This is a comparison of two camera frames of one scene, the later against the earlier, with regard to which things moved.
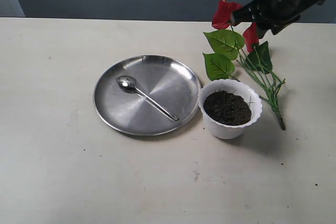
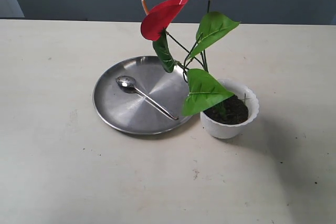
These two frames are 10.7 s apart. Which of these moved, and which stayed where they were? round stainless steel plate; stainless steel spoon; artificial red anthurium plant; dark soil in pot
Moved: artificial red anthurium plant
Stayed: round stainless steel plate; stainless steel spoon; dark soil in pot
